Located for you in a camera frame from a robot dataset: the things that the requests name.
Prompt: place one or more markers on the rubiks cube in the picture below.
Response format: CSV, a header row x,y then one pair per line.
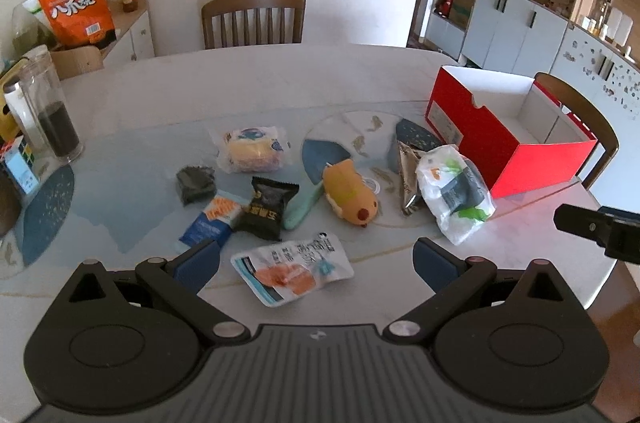
x,y
17,160

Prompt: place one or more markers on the white drawer cabinet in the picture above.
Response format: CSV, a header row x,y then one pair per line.
x,y
133,36

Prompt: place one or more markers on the orange snack bag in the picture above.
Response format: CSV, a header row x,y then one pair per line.
x,y
80,23

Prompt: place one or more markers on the mint green pen case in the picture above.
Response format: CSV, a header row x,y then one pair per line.
x,y
302,203

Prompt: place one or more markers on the blue orange snack packet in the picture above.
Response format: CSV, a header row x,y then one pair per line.
x,y
216,221

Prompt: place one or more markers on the wooden chair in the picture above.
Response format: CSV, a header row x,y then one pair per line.
x,y
589,115
240,23

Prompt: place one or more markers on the white orange snack packet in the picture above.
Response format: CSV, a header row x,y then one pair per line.
x,y
283,272

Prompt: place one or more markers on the white bag with green toy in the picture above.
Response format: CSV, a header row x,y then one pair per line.
x,y
454,192

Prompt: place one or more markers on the silver foil snack bag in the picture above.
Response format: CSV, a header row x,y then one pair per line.
x,y
409,159

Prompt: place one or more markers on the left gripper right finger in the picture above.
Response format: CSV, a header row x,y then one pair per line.
x,y
459,285

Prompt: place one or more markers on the red white cardboard box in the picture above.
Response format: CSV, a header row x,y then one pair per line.
x,y
518,136

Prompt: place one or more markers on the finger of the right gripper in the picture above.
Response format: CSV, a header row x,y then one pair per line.
x,y
583,222

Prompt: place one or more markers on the black snack packet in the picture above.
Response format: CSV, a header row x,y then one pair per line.
x,y
263,217

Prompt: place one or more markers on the far wooden chair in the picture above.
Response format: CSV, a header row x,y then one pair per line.
x,y
240,23

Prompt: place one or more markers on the glass jar dark contents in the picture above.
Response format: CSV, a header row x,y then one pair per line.
x,y
44,94

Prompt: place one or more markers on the small dark packet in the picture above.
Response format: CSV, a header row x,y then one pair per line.
x,y
196,183

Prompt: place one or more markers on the clear bag yellow bun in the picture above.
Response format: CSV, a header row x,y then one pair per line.
x,y
252,149

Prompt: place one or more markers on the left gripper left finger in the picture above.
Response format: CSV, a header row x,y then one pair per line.
x,y
176,284

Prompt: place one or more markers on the white wall cabinets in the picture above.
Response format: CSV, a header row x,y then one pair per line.
x,y
565,38

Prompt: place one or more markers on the right wooden chair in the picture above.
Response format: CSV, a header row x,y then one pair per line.
x,y
589,115

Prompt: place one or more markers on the yellow plush toy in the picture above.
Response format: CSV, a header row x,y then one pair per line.
x,y
350,198

